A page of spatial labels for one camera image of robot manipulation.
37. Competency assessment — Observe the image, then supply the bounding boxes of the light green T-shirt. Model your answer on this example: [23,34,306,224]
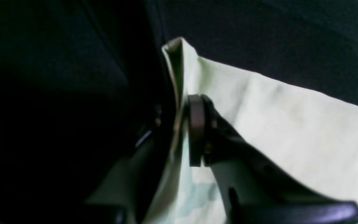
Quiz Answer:
[86,37,358,224]

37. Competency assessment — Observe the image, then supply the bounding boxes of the black table cloth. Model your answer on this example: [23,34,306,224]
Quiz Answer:
[0,0,358,224]

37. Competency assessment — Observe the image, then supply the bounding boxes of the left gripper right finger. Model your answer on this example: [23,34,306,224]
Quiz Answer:
[201,95,358,224]

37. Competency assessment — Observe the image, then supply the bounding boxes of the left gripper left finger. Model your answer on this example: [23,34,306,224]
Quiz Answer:
[187,95,205,167]

